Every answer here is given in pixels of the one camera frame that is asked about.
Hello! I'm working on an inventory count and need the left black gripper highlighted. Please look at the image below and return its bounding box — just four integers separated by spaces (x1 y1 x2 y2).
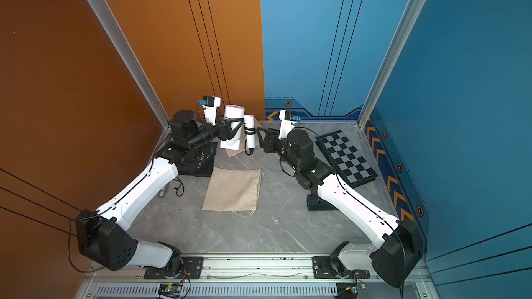
186 113 243 152

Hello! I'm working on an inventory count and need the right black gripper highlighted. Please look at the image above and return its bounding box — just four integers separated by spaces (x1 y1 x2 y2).
256 127 303 174

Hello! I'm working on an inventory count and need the white hair dryer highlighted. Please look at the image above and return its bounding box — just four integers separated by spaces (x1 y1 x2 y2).
220 105 256 156

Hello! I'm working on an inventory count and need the black drawstring dryer bag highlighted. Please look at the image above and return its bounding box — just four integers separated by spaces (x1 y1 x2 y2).
176 142 218 177

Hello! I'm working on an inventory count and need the beige cloth bag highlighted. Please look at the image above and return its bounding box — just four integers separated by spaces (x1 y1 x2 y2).
202 167 262 215
225 114 260 157

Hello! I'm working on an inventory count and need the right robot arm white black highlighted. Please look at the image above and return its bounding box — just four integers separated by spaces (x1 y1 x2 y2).
257 127 423 289

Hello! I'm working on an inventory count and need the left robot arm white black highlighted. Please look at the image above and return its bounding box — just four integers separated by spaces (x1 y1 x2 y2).
73 109 255 278

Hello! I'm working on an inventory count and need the dark green hair dryer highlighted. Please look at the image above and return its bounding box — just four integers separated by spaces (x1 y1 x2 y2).
306 195 337 212

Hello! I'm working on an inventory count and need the silver grey hair tool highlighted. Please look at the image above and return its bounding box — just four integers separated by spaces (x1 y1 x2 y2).
158 189 167 199

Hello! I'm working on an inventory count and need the black white checkerboard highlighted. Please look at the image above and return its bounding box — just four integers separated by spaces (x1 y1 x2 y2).
316 130 378 188

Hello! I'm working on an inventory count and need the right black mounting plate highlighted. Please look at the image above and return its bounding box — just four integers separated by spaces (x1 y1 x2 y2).
311 256 371 280

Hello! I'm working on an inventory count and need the black mounting plate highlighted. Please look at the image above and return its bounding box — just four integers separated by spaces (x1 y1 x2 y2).
311 256 371 280
144 256 204 280

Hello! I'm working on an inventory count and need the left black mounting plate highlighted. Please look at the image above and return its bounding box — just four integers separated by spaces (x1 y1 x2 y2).
144 256 204 280

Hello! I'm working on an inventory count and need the right green circuit board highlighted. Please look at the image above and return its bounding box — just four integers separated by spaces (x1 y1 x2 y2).
334 282 367 299

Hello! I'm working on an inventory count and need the green circuit board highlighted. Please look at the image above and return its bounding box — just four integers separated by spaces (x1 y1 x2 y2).
334 282 367 299
157 283 183 298

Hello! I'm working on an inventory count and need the left green circuit board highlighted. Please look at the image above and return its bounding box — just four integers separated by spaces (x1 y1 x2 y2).
157 283 183 298

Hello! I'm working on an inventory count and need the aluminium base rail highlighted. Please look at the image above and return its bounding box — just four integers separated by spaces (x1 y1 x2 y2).
76 253 439 298

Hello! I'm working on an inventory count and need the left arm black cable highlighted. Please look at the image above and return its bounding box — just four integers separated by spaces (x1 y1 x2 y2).
66 215 107 274

